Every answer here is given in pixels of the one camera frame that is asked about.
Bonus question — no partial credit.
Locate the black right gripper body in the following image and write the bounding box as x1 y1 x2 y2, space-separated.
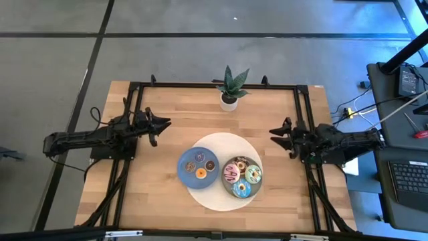
282 116 312 160

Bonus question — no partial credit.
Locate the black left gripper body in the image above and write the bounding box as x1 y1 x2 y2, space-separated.
133 106 158 147

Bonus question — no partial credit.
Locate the large green frosted donut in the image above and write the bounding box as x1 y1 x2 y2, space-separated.
244 165 263 185

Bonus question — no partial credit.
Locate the large chocolate sprinkled donut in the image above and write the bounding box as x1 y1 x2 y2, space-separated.
233 156 250 173

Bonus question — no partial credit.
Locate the large pink frosted donut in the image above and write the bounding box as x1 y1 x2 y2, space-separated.
223 163 241 184

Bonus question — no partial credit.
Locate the large blue frosted donut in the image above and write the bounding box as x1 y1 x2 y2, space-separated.
232 179 252 199

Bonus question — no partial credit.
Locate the blue plate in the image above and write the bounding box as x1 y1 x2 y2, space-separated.
177 147 220 190

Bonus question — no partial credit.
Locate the black support beam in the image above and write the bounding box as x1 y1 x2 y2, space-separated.
344 147 377 162

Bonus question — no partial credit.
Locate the snake plant in white pot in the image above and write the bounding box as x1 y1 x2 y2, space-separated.
211 65 251 112

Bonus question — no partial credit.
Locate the white paper sheet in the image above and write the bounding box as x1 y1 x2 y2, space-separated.
342 157 359 177

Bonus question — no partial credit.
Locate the white round woven placemat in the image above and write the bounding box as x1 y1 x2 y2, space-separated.
186 132 263 212

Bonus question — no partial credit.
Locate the grey plate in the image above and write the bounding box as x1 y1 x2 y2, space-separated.
221 156 263 199

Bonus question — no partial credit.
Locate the black side table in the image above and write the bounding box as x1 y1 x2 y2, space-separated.
366 62 428 150

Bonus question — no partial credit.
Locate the dark grey laptop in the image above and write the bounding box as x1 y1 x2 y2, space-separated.
373 145 428 234

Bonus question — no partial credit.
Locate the black power adapter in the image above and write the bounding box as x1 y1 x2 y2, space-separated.
398 66 419 98

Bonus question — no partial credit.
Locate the grey chair leg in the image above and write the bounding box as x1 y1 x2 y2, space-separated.
0 146 26 161

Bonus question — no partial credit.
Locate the black diagonal pole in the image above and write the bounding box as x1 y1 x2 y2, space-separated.
380 28 428 75

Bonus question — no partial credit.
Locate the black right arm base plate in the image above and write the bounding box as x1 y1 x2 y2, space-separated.
300 149 347 165

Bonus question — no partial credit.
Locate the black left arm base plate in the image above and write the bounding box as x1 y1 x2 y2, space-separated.
90 137 138 161

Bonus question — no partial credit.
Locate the black aluminium table frame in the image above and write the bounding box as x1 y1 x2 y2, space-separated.
75 75 357 235

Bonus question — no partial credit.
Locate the silver metal bracket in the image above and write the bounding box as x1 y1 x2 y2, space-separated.
290 233 330 241
105 230 144 238

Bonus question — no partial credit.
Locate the white cable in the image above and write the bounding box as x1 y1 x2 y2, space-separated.
354 89 428 132

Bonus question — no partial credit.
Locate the black front rail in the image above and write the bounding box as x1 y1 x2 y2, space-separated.
0 226 428 241

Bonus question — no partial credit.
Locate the red handled screwdriver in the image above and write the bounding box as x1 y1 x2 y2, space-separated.
403 112 428 139

